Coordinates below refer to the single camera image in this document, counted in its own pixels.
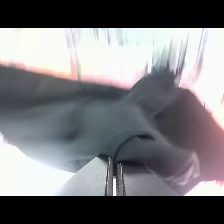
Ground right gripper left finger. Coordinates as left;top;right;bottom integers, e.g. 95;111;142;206
57;155;115;197

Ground black garment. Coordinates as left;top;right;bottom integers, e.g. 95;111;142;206
0;63;224;197

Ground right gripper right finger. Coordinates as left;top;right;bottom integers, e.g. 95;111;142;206
115;161;183;197

